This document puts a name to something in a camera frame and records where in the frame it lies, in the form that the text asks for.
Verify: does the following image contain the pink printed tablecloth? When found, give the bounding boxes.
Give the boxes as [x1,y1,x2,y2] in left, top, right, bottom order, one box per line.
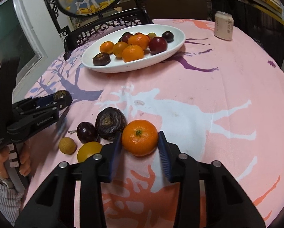
[26,20,284,225]

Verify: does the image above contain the orange fruit front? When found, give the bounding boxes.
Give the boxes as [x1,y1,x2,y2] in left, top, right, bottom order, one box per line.
[121,120,158,157]

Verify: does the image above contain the dark cherry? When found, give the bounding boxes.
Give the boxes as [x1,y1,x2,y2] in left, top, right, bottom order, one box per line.
[161,31,174,43]

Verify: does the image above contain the large dark red plum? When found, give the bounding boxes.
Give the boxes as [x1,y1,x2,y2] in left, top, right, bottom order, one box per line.
[121,32,133,43]

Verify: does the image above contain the dark water chestnut right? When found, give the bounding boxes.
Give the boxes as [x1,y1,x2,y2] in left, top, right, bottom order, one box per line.
[95,107,127,141]

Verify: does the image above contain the orange mandarin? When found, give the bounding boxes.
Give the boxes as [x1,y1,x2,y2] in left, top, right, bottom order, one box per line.
[127,34,150,50]
[122,45,144,62]

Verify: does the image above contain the tan longan fruit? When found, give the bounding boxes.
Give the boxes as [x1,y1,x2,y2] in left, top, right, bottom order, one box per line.
[58,137,77,155]

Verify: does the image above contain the large yellow-orange tomato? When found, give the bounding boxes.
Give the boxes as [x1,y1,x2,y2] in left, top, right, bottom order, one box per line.
[112,41,128,59]

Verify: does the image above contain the small yellow-green fruit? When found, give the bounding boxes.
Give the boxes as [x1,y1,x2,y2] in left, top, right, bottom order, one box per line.
[148,32,157,39]

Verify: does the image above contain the dark purple plum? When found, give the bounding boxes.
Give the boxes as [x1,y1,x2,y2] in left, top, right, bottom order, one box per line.
[76,121,99,144]

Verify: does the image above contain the yellow-orange round fruit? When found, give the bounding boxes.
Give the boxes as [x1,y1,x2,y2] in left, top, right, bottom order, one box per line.
[77,142,103,163]

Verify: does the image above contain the dark carved wooden chair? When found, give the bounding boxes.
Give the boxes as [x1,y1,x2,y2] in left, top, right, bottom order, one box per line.
[63,0,153,60]

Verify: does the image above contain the pale pink drink can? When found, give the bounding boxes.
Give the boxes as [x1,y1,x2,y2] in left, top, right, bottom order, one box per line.
[214,11,234,41]

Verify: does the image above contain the small orange kumquat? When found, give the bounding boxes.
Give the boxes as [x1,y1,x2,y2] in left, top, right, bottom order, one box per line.
[99,41,115,55]

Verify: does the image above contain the dark water chestnut back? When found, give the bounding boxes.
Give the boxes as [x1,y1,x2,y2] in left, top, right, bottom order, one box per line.
[93,52,111,66]

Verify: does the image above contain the dark water chestnut middle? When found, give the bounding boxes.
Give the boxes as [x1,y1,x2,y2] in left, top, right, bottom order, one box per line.
[53,90,72,101]

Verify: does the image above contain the white oval plate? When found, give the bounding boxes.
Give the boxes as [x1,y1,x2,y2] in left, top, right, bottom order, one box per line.
[82,24,185,73]

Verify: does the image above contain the person's left hand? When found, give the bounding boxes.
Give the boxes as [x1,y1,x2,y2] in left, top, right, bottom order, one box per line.
[0,142,31,180]

